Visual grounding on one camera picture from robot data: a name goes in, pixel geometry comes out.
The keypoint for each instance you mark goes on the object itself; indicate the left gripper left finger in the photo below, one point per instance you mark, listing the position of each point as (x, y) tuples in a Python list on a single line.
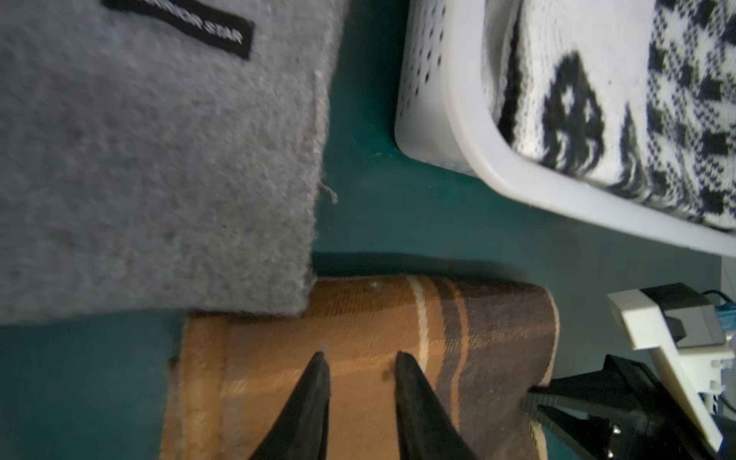
[(301, 430)]

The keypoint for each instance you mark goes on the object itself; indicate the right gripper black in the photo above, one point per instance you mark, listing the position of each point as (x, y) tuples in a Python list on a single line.
[(642, 422)]

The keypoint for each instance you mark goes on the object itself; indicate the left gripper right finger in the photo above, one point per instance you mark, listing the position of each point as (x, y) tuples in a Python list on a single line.
[(424, 429)]

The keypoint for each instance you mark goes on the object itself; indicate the brown plaid scarf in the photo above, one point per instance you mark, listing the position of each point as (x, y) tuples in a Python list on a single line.
[(480, 344)]

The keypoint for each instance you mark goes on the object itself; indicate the grey scarf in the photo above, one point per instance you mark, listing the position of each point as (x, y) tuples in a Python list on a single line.
[(162, 154)]

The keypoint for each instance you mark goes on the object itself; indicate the white black smiley scarf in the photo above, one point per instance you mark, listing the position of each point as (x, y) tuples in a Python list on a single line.
[(636, 98)]

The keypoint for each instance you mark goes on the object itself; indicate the white plastic perforated basket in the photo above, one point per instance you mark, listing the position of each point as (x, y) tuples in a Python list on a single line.
[(442, 119)]

